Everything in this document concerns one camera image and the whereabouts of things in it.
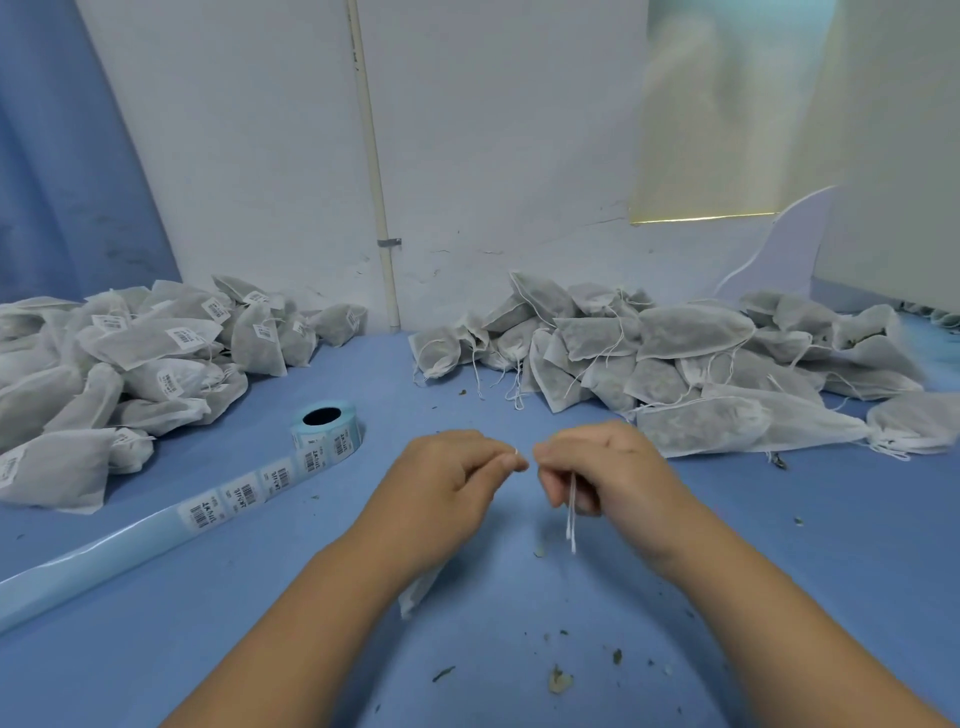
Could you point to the person's right hand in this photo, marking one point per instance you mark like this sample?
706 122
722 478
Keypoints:
623 480

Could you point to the person's left hand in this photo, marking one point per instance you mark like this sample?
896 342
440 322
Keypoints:
435 503

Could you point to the white mesh herb bag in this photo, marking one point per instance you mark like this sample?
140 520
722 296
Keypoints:
419 590

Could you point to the pile of unlabelled herb bags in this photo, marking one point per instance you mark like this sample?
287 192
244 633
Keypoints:
675 360

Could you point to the blue label roll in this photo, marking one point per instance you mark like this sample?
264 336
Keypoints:
323 435

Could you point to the pile of labelled herb bags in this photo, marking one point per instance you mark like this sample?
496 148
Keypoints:
135 383

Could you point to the person's left forearm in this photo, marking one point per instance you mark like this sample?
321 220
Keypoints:
278 653

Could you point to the person's right forearm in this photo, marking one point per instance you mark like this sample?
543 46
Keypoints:
803 645

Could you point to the dried herb crumb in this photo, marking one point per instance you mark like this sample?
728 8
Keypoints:
560 680

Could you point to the white curved board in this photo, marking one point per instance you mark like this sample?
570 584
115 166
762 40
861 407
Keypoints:
780 248

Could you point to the large beige panel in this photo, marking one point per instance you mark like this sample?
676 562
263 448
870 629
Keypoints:
893 150

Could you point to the blue curtain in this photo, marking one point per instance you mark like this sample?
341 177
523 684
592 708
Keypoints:
68 150

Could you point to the white wall pipe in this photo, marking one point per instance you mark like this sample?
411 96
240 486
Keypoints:
375 135

